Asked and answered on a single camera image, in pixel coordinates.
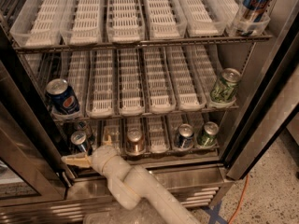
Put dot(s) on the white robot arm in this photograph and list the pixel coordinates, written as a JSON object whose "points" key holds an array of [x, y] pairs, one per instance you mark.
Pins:
{"points": [[130, 184]]}

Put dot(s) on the middle wire shelf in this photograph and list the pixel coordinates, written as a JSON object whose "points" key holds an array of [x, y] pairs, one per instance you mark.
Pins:
{"points": [[138, 112]]}

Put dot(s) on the silver blue Red Bull can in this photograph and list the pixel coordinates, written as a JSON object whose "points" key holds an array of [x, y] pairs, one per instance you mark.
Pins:
{"points": [[80, 140]]}

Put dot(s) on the wire shelf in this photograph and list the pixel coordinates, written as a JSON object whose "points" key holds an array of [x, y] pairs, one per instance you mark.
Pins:
{"points": [[190, 41], [170, 157], [138, 112]]}

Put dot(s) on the green can bottom shelf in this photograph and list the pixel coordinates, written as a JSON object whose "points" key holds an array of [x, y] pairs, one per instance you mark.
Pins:
{"points": [[208, 134]]}

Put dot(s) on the green can middle shelf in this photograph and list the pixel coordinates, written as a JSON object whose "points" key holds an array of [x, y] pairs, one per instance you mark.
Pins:
{"points": [[226, 86]]}

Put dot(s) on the blue Pepsi can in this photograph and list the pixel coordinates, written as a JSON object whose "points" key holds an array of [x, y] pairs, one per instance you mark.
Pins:
{"points": [[63, 96]]}

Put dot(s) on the bottom wire shelf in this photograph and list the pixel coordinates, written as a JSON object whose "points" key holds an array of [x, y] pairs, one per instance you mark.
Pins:
{"points": [[170, 157]]}

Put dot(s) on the gold bronze can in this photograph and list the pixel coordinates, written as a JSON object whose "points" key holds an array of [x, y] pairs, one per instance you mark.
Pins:
{"points": [[134, 141]]}

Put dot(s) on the top wire shelf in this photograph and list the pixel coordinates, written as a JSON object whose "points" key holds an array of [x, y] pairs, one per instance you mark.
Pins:
{"points": [[190, 41]]}

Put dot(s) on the glass fridge door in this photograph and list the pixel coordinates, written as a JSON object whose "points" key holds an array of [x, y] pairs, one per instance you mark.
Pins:
{"points": [[31, 143]]}

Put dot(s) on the green can shelf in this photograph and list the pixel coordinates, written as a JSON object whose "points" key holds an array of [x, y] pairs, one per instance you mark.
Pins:
{"points": [[226, 86], [208, 134]]}

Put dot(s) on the blue floor tape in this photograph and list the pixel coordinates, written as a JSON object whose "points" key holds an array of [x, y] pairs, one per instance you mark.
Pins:
{"points": [[214, 216]]}

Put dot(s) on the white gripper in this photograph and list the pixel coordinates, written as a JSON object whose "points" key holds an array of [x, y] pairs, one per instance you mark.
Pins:
{"points": [[100, 159]]}

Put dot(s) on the rear silver can bottom left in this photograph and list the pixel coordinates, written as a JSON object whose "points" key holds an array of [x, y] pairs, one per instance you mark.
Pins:
{"points": [[84, 126]]}

